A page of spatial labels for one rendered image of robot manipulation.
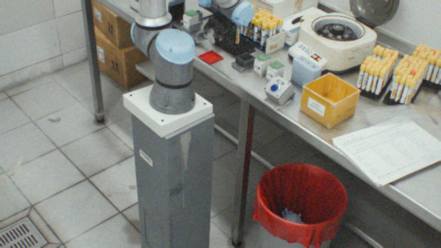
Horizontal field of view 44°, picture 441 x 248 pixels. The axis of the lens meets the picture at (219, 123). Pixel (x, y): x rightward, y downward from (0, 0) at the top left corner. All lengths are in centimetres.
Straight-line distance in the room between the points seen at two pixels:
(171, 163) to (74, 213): 102
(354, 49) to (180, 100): 69
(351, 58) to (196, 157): 67
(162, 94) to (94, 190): 119
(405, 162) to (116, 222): 144
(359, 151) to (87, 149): 173
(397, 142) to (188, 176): 69
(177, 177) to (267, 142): 89
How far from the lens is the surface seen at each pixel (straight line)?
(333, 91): 190
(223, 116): 279
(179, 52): 164
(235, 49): 211
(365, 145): 175
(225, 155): 297
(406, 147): 178
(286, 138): 269
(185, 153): 181
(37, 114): 335
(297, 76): 195
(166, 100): 173
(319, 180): 231
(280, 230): 212
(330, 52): 202
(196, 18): 218
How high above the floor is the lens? 197
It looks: 38 degrees down
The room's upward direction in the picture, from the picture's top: 3 degrees clockwise
